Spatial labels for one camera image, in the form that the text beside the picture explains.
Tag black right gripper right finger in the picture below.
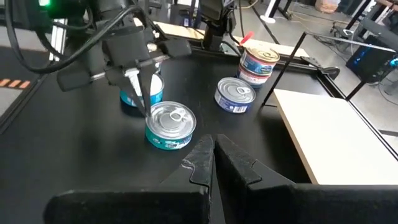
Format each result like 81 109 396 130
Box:
215 133 398 224

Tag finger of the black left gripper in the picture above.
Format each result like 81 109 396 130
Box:
105 68 147 116
138 60 156 118

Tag brown bag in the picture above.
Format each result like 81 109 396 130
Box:
314 0 341 14

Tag white stand pole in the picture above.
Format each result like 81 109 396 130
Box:
259 0 282 24

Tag black frame wooden shelf rack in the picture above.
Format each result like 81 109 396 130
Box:
250 2 398 106

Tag small red handle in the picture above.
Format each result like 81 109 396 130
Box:
239 30 255 47

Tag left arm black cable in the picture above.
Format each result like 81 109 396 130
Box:
4 0 147 75

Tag black table clamp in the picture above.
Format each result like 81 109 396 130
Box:
309 55 341 80

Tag teal label seafood can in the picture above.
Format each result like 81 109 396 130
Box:
119 73 165 109
144 101 197 151

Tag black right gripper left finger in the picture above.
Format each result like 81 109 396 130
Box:
42 133 216 224

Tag black table mat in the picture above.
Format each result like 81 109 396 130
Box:
0 52 330 224

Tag tangled floor cables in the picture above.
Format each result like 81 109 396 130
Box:
329 20 354 41

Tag silver aluminium post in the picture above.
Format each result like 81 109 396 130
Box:
49 18 68 62

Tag silver can blue barcode label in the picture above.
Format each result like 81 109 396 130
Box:
213 77 257 114

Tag black computer tower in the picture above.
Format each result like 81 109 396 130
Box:
346 18 398 83

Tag light wooden shelf board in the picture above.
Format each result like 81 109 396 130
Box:
273 88 398 186

